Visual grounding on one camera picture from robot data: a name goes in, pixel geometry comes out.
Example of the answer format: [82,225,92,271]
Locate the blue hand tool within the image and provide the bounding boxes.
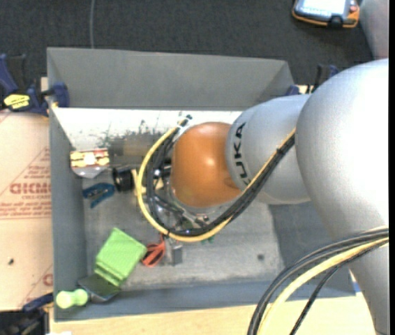
[82,182,117,209]

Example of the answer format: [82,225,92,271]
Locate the black cylinder on white bracket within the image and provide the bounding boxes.
[111,165,141,202]

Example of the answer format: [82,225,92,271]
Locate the orange-red clip tool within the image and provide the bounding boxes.
[141,238,167,268]

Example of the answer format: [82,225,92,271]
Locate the green-handled metal scraper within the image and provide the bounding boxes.
[54,273,122,310]

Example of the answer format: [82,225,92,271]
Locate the green sponge block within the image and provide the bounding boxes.
[94,227,148,288]

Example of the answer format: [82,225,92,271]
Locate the grey metal bin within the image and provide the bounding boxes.
[46,47,357,322]

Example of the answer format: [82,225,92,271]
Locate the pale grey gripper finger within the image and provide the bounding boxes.
[171,241,185,267]
[164,234,173,266]

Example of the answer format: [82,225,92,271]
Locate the brown cardboard board, red print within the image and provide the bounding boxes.
[0,103,54,313]

